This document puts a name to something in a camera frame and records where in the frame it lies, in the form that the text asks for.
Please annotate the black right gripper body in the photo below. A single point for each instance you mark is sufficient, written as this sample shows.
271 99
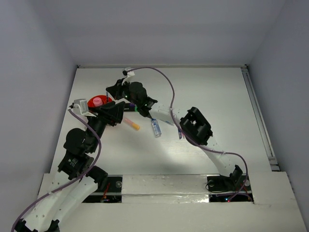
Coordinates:
125 91

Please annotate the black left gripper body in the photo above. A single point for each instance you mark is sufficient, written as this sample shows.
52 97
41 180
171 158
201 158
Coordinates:
106 116

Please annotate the pink patterned tube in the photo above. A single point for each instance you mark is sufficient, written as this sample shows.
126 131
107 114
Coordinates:
97 102

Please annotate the clear spray bottle blue cap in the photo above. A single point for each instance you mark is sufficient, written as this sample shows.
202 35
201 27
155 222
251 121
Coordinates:
156 128

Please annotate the clear blue gel pen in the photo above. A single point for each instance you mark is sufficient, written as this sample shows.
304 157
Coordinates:
167 122

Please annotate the blue ballpoint pen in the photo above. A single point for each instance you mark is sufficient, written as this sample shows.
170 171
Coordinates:
179 134

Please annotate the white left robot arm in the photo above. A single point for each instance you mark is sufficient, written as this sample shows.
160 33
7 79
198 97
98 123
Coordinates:
77 175

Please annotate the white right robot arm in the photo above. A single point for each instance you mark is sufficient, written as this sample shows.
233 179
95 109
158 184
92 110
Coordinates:
195 127

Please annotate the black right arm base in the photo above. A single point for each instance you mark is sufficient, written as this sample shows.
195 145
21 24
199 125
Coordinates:
220 191

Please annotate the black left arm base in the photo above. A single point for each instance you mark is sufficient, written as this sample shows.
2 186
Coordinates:
112 193

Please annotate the orange round organizer container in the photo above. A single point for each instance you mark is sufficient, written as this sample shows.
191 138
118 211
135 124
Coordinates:
104 99

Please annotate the yellow pink glue stick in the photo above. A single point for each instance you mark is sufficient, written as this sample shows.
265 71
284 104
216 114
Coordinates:
131 124

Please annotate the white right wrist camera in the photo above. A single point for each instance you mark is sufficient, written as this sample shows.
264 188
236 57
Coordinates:
128 75

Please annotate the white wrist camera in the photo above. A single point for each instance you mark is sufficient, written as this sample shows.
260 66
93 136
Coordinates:
128 75
80 107

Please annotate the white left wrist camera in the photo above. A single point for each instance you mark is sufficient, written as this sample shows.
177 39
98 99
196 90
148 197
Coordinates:
80 107

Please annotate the aluminium rail on right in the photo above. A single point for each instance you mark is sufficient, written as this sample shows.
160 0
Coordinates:
260 121

